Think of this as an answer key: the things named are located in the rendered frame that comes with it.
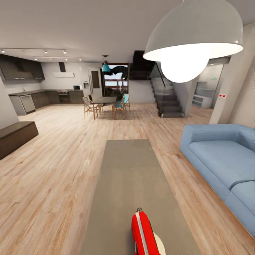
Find radio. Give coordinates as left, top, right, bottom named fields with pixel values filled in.
left=131, top=208, right=161, bottom=255

